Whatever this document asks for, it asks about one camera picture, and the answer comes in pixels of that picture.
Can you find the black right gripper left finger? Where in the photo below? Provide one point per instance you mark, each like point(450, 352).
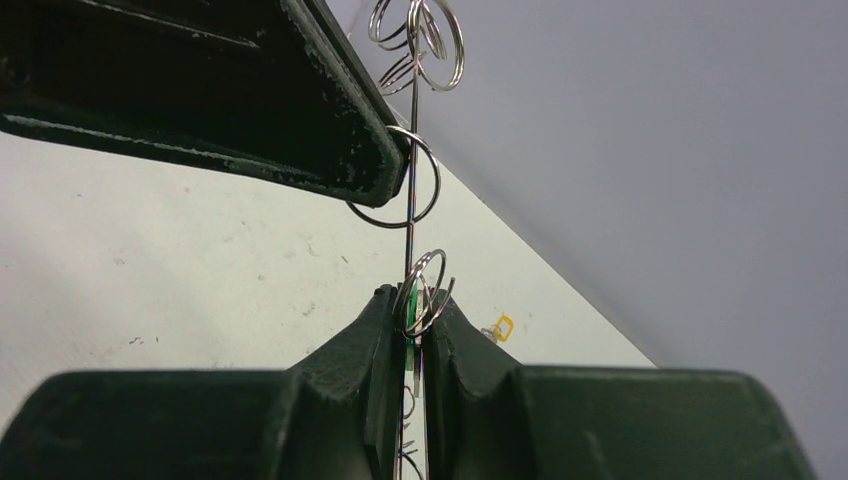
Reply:
point(333, 415)

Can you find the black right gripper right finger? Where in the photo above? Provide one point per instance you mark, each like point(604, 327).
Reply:
point(489, 416)

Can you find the silver key with yellow tag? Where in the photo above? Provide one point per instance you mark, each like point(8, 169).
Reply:
point(491, 334)

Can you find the green plastic key tag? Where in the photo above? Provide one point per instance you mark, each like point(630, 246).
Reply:
point(413, 366)

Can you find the yellow plastic key tag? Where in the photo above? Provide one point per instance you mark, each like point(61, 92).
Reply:
point(503, 329)

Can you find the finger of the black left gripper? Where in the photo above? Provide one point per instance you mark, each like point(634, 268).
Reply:
point(271, 90)

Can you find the large metal keyring organizer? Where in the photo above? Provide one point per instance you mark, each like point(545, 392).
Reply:
point(428, 37)

